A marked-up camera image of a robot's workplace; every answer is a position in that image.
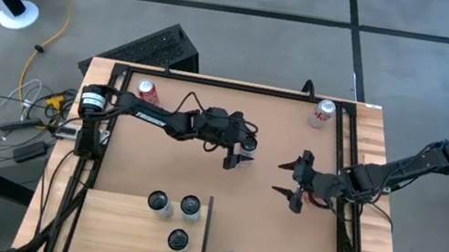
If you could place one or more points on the red Coca-Cola can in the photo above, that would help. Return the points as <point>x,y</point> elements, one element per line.
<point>148,93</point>

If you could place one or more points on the light wooden shelf board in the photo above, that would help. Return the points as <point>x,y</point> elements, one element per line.
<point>118,228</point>

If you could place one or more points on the white Celsius Peach Vibe can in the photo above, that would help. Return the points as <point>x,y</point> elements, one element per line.
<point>159,202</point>

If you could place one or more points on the white Celsius Arctic Vibe can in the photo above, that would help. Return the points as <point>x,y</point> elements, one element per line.
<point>178,239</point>
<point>190,205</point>

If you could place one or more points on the yellow plug connector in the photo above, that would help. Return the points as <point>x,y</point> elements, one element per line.
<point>55,101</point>

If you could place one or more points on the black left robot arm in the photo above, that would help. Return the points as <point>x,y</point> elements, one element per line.
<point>148,113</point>

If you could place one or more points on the black power adapter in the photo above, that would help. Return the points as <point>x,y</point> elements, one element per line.
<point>16,125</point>

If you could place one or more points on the black power brick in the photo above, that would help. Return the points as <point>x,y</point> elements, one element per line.
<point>30,152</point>

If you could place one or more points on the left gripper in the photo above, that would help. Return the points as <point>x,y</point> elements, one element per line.
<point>222,128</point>

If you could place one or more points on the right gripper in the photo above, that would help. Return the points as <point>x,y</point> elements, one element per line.
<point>320,185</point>

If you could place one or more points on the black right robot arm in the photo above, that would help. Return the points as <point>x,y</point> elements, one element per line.
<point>406,169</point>

